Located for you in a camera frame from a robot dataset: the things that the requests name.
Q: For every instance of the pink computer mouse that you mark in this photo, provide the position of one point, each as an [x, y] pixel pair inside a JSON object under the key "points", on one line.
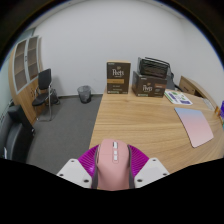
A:
{"points": [[114, 166]]}

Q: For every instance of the wooden side cabinet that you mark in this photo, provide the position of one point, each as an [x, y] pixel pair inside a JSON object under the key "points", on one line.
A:
{"points": [[193, 88]]}

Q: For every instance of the small orange box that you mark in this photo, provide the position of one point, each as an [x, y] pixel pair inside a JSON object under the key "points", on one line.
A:
{"points": [[217, 111]]}

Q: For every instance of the pink and blue mouse pad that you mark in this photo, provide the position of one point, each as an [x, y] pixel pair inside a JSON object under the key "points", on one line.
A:
{"points": [[196, 126]]}

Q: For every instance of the black box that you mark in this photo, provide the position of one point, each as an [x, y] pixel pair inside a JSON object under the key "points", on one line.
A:
{"points": [[153, 67]]}

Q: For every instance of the black visitor chair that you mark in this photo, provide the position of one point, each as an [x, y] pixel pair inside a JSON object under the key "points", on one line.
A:
{"points": [[44, 83]]}

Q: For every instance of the black mesh office chair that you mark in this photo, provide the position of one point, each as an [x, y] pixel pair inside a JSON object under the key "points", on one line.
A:
{"points": [[172, 81]]}

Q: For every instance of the tall brown cardboard box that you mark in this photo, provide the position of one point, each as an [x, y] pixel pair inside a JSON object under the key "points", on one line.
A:
{"points": [[118, 77]]}

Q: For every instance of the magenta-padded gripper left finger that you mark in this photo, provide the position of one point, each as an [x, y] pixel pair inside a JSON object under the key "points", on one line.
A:
{"points": [[78, 170]]}

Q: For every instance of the wooden shelf unit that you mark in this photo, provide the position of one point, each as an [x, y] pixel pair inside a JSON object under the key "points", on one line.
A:
{"points": [[23, 76]]}

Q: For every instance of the wide brown cardboard box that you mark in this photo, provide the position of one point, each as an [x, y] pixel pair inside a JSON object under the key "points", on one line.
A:
{"points": [[148, 86]]}

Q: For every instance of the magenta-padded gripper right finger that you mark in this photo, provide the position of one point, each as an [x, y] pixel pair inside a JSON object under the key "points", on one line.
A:
{"points": [[150, 170]]}

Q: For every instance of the black leather armchair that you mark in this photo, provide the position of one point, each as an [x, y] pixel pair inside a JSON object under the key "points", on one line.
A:
{"points": [[15, 136]]}

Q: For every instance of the white sticker sheet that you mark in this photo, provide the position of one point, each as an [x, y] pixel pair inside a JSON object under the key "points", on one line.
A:
{"points": [[178, 97]]}

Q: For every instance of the grey mesh waste bin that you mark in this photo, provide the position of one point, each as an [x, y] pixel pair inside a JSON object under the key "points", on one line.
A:
{"points": [[84, 94]]}

